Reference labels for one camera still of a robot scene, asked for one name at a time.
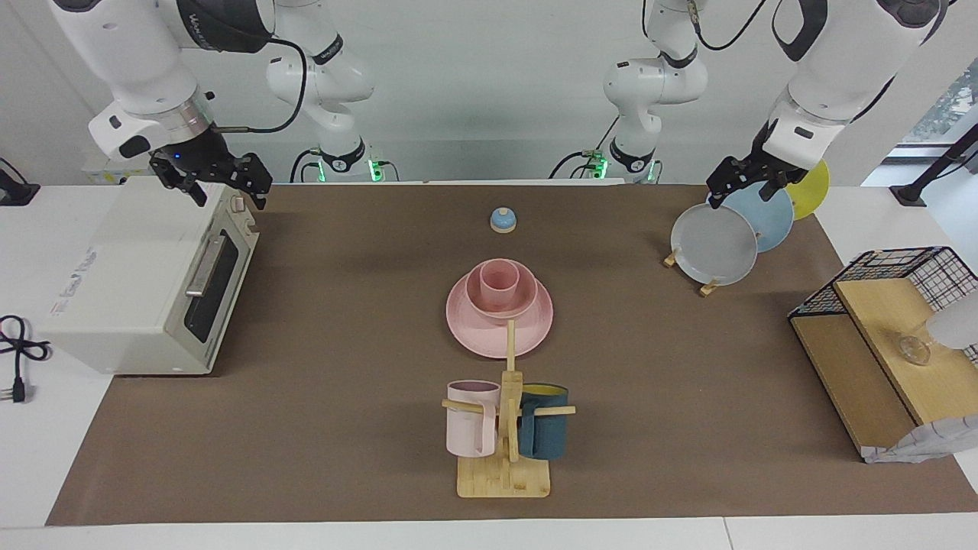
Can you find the translucent white plastic container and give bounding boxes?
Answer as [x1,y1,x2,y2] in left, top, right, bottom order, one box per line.
[926,294,978,351]

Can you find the white toaster oven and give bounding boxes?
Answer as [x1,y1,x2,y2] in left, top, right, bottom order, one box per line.
[38,177,261,376]

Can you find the pink cup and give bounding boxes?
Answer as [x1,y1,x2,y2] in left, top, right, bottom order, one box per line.
[479,260,521,304]

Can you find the light pink mug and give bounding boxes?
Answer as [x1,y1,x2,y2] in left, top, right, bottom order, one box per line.
[446,380,502,458]

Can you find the wooden shelf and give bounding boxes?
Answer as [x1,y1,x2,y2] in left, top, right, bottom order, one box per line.
[790,277,978,459]

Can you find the black desk clamp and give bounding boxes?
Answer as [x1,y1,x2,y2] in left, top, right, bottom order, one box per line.
[0,158,40,207]

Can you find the pink bowl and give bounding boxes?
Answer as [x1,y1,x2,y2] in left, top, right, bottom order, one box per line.
[465,260,539,319]

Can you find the light blue plate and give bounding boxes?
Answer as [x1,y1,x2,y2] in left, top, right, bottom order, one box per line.
[722,181,795,254]

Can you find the wooden mug tree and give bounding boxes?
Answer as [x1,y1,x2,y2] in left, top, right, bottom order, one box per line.
[442,319,576,499]

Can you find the dark teal mug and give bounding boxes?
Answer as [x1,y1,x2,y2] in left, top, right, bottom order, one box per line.
[517,383,570,461]

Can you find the black stand with pole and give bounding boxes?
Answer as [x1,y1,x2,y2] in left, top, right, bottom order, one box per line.
[890,122,978,207]

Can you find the gray plate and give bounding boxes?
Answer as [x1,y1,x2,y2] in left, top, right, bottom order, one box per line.
[671,203,759,287]

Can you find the black wire basket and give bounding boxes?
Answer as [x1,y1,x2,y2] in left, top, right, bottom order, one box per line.
[788,246,978,367]

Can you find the brown table mat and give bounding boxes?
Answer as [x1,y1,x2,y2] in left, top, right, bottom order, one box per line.
[46,183,978,526]

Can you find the pink plate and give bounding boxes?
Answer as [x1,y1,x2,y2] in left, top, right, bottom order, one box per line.
[446,269,554,359]

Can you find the wooden plate rack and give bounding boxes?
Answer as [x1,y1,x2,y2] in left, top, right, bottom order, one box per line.
[663,246,721,297]

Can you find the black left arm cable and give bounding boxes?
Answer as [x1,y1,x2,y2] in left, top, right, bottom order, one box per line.
[642,0,769,53]

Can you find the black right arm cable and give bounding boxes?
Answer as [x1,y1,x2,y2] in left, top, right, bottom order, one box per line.
[218,34,310,134]

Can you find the yellow plate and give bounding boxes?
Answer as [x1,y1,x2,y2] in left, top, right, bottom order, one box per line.
[787,159,831,222]

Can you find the black power cord with plug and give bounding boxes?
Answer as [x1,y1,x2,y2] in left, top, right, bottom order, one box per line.
[0,315,51,404]

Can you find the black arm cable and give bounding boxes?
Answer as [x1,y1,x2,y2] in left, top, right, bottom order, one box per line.
[218,34,310,134]
[642,0,769,53]

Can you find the white crumpled bag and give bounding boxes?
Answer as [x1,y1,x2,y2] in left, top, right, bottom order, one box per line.
[863,415,978,464]

